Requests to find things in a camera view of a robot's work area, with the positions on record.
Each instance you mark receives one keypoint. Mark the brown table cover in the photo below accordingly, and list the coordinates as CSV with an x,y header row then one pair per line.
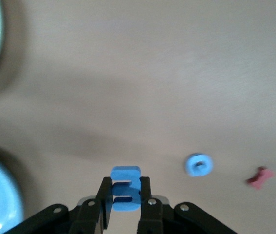
x,y
152,73

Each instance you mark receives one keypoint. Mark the red foam letter I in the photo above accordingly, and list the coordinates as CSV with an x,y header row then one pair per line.
x,y
260,180

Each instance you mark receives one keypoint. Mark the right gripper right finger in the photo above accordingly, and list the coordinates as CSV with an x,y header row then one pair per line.
x,y
157,219

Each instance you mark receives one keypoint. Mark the blue foam letter C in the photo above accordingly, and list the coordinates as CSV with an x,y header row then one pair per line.
x,y
189,168

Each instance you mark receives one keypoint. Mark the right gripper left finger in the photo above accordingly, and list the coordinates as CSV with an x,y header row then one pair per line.
x,y
84,219

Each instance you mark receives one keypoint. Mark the blue foam letter E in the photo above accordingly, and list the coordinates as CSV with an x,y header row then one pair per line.
x,y
124,174

